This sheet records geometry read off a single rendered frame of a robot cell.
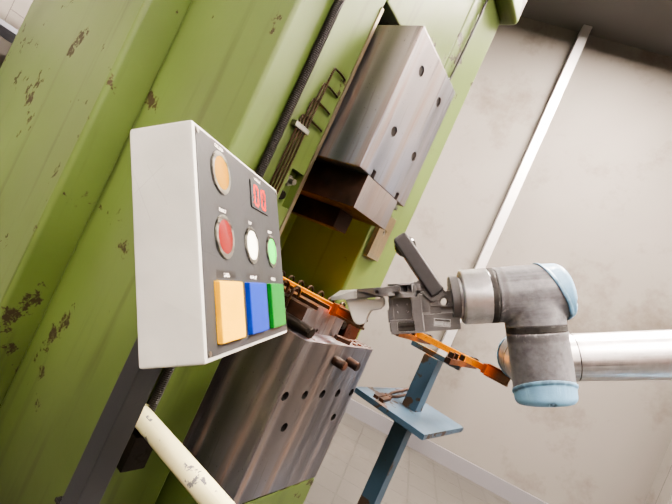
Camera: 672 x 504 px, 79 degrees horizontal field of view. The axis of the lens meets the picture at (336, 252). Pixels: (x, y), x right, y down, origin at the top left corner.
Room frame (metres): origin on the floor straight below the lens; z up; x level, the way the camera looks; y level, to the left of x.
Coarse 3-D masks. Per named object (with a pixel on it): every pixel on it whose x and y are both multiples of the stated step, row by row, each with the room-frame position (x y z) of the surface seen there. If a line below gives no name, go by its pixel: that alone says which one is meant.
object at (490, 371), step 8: (416, 336) 1.60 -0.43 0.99; (424, 336) 1.59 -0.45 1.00; (432, 344) 1.56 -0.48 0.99; (440, 344) 1.54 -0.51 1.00; (448, 352) 1.52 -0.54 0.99; (456, 352) 1.50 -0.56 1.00; (472, 360) 1.46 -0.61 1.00; (480, 368) 1.44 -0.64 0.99; (488, 368) 1.43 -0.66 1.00; (496, 368) 1.41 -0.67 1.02; (488, 376) 1.42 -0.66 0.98; (496, 376) 1.41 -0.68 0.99; (504, 376) 1.40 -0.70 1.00; (504, 384) 1.39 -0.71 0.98
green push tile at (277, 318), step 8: (272, 288) 0.68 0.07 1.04; (280, 288) 0.73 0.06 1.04; (272, 296) 0.68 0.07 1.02; (280, 296) 0.73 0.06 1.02; (272, 304) 0.68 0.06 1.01; (280, 304) 0.72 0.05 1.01; (272, 312) 0.68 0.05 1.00; (280, 312) 0.72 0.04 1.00; (272, 320) 0.68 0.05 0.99; (280, 320) 0.71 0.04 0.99; (272, 328) 0.68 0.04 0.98
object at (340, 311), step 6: (294, 282) 1.28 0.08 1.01; (312, 294) 1.20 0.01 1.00; (324, 300) 1.17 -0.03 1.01; (336, 306) 1.14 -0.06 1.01; (342, 306) 1.16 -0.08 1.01; (330, 312) 1.14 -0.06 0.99; (336, 312) 1.15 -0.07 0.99; (342, 312) 1.14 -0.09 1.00; (348, 312) 1.12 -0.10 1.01; (342, 318) 1.13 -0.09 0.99; (348, 318) 1.13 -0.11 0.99; (354, 324) 1.10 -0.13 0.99
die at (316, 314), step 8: (304, 296) 1.20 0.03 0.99; (312, 296) 1.19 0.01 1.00; (288, 304) 1.10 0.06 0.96; (296, 304) 1.09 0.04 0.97; (304, 304) 1.11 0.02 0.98; (312, 304) 1.11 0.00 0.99; (320, 304) 1.16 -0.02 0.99; (288, 312) 1.09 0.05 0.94; (296, 312) 1.08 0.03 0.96; (304, 312) 1.07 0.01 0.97; (312, 312) 1.09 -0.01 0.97; (320, 312) 1.12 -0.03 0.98; (328, 312) 1.15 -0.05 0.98; (304, 320) 1.07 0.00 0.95; (312, 320) 1.10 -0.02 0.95; (320, 320) 1.13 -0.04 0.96; (328, 320) 1.16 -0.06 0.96; (336, 320) 1.19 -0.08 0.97; (320, 328) 1.14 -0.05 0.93; (328, 328) 1.18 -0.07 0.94; (336, 328) 1.21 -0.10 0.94
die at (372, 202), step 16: (320, 176) 1.15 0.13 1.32; (336, 176) 1.12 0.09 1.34; (352, 176) 1.09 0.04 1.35; (368, 176) 1.07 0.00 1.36; (304, 192) 1.21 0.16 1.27; (320, 192) 1.13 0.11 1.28; (336, 192) 1.11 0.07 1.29; (352, 192) 1.08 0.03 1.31; (368, 192) 1.09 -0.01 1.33; (384, 192) 1.15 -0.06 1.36; (352, 208) 1.09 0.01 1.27; (368, 208) 1.12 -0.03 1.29; (384, 208) 1.18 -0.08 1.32; (384, 224) 1.21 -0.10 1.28
